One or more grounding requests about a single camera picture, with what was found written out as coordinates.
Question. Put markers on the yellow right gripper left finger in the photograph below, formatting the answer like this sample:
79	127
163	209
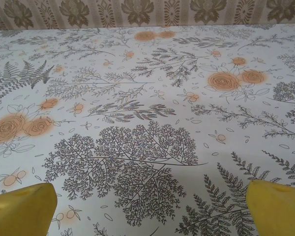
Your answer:
22	211

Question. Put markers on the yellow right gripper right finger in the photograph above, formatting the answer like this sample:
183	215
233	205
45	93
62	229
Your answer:
277	211

